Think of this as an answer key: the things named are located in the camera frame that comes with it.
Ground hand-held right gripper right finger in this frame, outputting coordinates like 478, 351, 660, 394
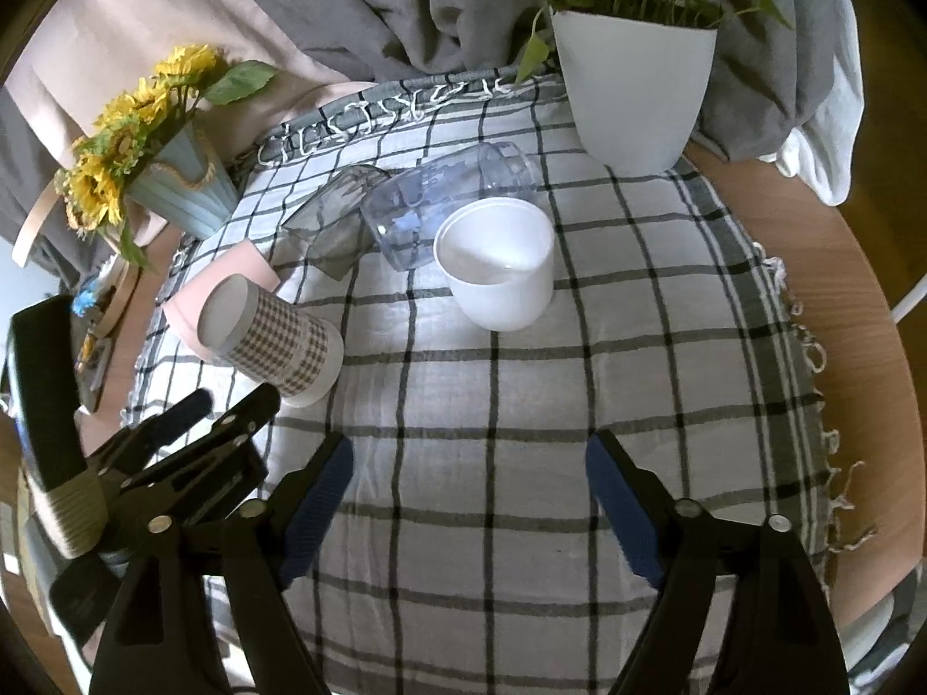
585, 430, 851, 695

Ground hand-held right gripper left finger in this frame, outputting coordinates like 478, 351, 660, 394
87, 433, 356, 695

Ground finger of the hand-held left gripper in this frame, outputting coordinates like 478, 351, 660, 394
108, 381, 283, 526
87, 389, 216, 477

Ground white cup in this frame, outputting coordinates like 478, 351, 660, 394
433, 195, 557, 332

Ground checkered paper cup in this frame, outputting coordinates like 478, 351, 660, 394
197, 273, 346, 408

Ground pink cup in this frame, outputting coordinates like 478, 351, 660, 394
162, 237, 283, 361

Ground grey transparent cup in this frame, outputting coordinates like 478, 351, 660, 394
281, 165, 392, 280

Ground clear plastic cup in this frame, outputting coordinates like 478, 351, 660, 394
360, 141, 538, 270

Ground round wooden tray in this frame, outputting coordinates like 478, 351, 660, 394
71, 259, 149, 415

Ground curved light wooden strip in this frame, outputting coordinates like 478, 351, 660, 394
10, 180, 60, 269

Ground checkered fringed tablecloth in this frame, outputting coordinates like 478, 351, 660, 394
119, 68, 881, 695

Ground light blue ribbed vase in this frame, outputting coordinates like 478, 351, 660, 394
123, 119, 240, 240

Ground yellow artificial sunflowers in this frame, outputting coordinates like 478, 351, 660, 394
54, 43, 280, 274

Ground beige cloth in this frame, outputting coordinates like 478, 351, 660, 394
0, 0, 378, 251

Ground white cloth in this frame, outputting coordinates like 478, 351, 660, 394
775, 0, 871, 208

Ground white plant pot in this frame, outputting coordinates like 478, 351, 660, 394
550, 6, 720, 177

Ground grey blanket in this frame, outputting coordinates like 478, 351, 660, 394
194, 0, 850, 164

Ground white cable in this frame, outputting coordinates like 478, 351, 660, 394
890, 281, 927, 324

